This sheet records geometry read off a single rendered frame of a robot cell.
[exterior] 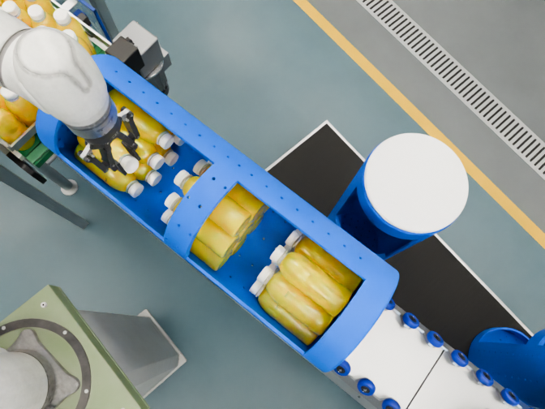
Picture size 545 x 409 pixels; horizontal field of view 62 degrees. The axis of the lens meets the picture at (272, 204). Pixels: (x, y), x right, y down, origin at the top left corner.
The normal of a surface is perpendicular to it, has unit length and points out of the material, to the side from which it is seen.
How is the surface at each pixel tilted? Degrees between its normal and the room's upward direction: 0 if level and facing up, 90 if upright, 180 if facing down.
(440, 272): 0
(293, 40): 0
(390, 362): 0
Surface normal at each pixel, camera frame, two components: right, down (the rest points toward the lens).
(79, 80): 0.87, 0.43
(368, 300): 0.13, -0.36
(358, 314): -0.01, -0.20
